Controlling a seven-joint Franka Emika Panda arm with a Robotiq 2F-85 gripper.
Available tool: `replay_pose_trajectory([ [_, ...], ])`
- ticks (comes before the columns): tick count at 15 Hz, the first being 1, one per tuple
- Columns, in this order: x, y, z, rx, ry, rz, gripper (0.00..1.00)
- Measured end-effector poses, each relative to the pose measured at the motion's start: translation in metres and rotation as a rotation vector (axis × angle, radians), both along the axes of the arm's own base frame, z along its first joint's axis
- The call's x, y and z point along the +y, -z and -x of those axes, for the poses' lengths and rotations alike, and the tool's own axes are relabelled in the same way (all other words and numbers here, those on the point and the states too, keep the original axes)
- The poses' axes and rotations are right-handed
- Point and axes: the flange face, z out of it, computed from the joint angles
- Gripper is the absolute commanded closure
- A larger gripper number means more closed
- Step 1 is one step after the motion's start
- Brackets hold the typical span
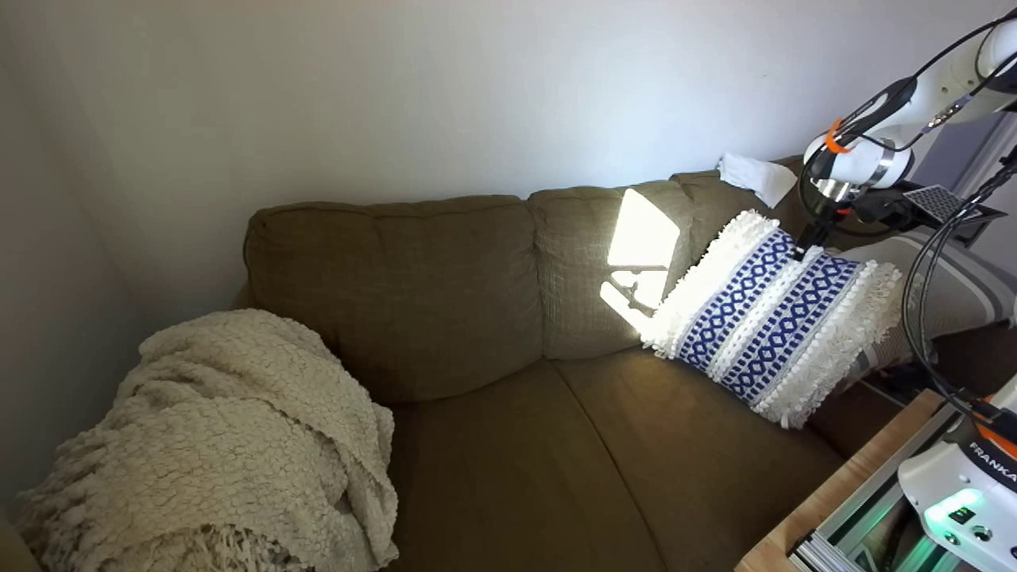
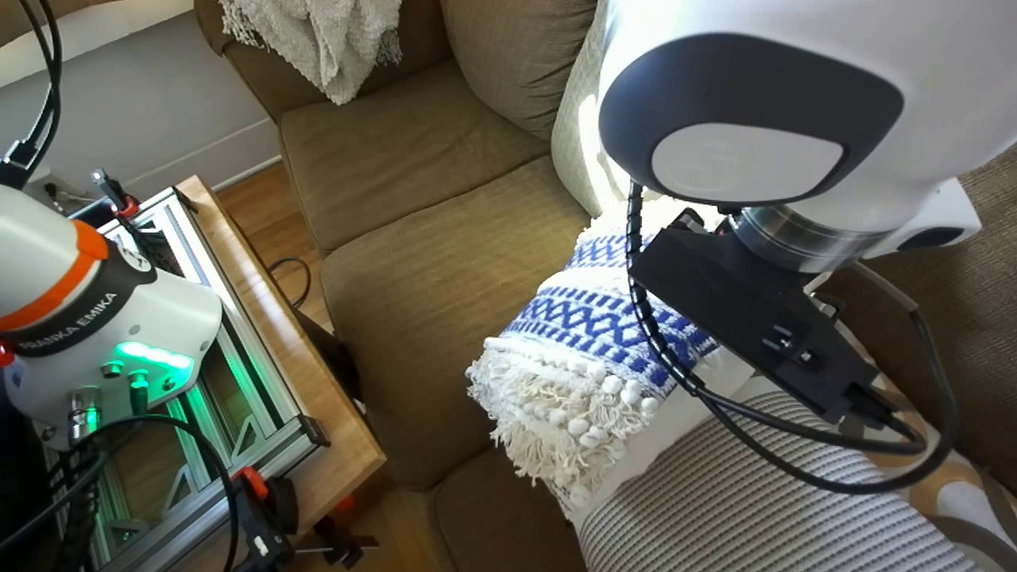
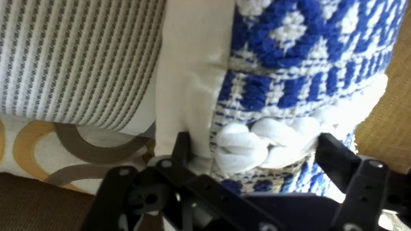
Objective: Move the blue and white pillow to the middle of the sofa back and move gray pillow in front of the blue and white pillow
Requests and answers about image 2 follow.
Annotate brown fabric sofa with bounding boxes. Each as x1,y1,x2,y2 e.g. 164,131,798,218
192,0,1017,572

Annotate white robot base, green light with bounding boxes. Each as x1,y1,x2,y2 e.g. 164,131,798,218
0,185,228,429

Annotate cream knitted throw blanket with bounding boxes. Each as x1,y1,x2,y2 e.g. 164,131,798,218
216,0,406,109

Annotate blue and white fringed pillow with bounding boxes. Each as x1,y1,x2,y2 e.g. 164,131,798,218
464,200,744,525

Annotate black cable bundle at base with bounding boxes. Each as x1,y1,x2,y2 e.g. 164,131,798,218
0,409,244,572

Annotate black clamp, orange handle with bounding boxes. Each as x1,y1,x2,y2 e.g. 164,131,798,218
228,464,380,572

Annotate black hanging cables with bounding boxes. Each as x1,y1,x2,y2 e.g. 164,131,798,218
0,0,67,185

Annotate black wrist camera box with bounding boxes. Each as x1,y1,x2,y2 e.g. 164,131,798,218
634,218,883,429

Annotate wooden table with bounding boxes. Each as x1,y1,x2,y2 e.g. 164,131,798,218
172,172,391,537

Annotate black cable on floor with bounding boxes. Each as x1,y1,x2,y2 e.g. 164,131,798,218
264,255,319,312

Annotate tan circle patterned pillow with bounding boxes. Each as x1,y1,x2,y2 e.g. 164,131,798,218
899,455,1017,572

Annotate gray striped pillow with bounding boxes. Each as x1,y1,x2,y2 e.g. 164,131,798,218
576,374,987,572

